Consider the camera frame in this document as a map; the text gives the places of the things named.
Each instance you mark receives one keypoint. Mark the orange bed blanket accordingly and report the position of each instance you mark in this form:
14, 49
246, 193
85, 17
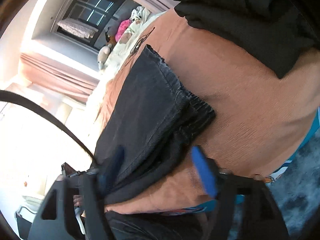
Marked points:
260, 119

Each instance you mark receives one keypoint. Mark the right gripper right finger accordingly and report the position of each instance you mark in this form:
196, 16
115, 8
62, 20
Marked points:
261, 217

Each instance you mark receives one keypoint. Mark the beige teddy bear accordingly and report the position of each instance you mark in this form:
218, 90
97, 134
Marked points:
103, 54

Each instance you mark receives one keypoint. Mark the pink plush toy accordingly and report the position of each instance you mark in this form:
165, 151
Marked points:
122, 27

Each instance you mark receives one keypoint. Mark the black denim pants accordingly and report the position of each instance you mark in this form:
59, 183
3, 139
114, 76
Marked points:
154, 122

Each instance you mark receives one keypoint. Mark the pink curtain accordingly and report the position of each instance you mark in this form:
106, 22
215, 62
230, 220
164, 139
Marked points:
57, 76

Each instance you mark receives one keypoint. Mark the dark window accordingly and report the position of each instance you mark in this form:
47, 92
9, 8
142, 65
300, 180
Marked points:
95, 13

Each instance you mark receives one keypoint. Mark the folded black garment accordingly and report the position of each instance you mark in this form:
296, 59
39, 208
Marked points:
275, 32

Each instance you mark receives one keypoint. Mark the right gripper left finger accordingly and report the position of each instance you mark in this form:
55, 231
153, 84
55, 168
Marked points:
74, 206

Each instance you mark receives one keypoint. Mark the cream patterned duvet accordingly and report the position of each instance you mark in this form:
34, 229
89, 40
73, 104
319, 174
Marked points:
126, 43

